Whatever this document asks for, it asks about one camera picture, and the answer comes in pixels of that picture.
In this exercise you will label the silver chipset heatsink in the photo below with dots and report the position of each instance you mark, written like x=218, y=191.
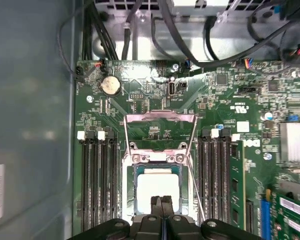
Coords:
x=295, y=142

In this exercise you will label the internal USB port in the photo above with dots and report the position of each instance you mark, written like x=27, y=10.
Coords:
x=172, y=87

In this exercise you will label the metal socket cover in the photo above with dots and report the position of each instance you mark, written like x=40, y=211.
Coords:
x=160, y=116

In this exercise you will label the blue expansion slot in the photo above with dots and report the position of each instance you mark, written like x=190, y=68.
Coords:
x=265, y=217

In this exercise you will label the green motherboard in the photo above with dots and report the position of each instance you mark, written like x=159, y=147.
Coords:
x=215, y=100

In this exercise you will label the CPU socket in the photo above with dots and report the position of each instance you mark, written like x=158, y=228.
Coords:
x=127, y=190

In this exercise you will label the thin metal locking lever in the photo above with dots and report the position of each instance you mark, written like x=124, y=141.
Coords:
x=196, y=190

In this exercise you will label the black open PC case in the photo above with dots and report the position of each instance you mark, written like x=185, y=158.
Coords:
x=27, y=100

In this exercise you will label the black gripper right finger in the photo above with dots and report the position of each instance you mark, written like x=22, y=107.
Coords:
x=180, y=230

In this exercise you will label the black expansion slot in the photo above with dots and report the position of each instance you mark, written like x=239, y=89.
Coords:
x=250, y=217

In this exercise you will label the silver coin cell battery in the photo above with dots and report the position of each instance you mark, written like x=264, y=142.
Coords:
x=111, y=85

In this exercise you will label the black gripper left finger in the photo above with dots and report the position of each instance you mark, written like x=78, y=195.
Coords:
x=150, y=230

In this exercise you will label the green RAM stick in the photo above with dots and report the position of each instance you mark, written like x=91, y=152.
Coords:
x=237, y=187

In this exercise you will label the silver CPU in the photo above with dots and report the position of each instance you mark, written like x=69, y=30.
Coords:
x=157, y=185

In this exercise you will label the black graphics card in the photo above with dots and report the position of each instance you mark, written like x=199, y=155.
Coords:
x=295, y=215

